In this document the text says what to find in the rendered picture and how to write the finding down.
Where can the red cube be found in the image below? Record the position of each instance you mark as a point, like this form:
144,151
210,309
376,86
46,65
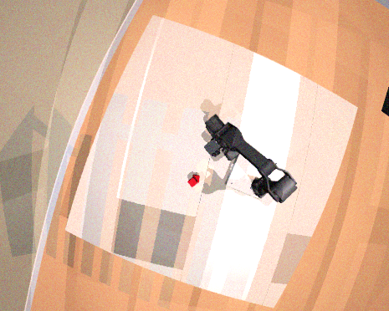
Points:
192,182
197,177

